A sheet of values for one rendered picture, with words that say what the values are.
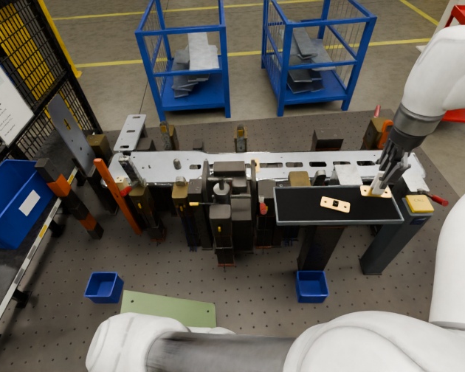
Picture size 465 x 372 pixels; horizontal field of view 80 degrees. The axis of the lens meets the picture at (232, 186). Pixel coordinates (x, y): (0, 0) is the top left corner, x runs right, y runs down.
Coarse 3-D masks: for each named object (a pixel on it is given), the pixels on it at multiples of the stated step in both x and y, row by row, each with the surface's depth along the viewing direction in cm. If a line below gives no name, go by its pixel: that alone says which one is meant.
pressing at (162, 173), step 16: (112, 160) 126; (144, 160) 126; (160, 160) 125; (192, 160) 124; (208, 160) 124; (224, 160) 123; (240, 160) 123; (272, 160) 122; (288, 160) 122; (304, 160) 121; (320, 160) 121; (336, 160) 120; (352, 160) 120; (368, 160) 120; (416, 160) 119; (112, 176) 120; (144, 176) 119; (160, 176) 118; (192, 176) 118; (256, 176) 116; (272, 176) 116; (368, 176) 113
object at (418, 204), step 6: (408, 198) 86; (414, 198) 86; (420, 198) 86; (426, 198) 86; (414, 204) 84; (420, 204) 84; (426, 204) 84; (414, 210) 83; (420, 210) 83; (426, 210) 83; (432, 210) 83
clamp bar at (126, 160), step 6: (126, 150) 98; (120, 156) 96; (126, 156) 97; (120, 162) 96; (126, 162) 96; (132, 162) 99; (126, 168) 99; (132, 168) 99; (132, 174) 102; (138, 174) 104; (132, 180) 105; (138, 180) 105
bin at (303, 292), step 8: (304, 272) 110; (312, 272) 110; (320, 272) 110; (296, 280) 113; (304, 280) 116; (312, 280) 116; (320, 280) 114; (296, 288) 113; (304, 288) 114; (312, 288) 114; (320, 288) 114; (304, 296) 104; (312, 296) 104; (320, 296) 104
